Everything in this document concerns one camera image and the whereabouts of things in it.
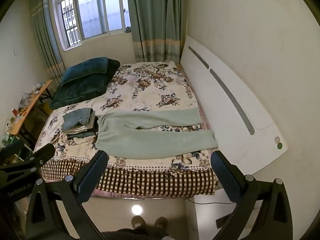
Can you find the white bed headboard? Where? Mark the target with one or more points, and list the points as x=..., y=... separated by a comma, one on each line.
x=225, y=105

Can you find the folded blue jeans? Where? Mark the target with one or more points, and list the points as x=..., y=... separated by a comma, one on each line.
x=77, y=118

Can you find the light green fleece pants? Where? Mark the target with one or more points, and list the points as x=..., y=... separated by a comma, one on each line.
x=155, y=145

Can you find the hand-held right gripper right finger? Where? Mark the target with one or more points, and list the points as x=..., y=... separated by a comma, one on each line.
x=225, y=177

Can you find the folded cream garment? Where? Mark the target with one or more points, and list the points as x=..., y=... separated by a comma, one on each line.
x=77, y=130

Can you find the folded dark garment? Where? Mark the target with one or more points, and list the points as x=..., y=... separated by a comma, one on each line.
x=82, y=135

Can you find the white framed window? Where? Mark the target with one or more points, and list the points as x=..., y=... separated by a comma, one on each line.
x=92, y=12

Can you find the wooden folding desk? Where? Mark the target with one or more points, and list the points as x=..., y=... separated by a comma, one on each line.
x=30, y=105

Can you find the green plastic shelf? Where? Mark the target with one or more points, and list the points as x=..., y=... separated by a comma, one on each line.
x=6, y=138

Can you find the small windowsill object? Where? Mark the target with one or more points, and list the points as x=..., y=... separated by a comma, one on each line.
x=128, y=29

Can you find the dark teal quilt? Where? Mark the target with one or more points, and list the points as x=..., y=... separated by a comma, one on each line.
x=80, y=90

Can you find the floral checkered bed blanket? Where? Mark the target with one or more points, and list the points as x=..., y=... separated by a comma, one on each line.
x=150, y=87

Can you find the dark teal pillow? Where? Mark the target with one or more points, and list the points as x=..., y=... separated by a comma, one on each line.
x=82, y=68

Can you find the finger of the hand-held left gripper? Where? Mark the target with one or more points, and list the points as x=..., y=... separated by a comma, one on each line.
x=11, y=148
x=43, y=152

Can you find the yellow cardboard box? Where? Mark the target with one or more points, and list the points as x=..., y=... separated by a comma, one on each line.
x=45, y=108

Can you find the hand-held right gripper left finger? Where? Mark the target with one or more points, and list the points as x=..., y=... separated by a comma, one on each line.
x=92, y=177

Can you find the green striped curtain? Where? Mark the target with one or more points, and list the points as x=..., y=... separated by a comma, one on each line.
x=47, y=42
x=157, y=20

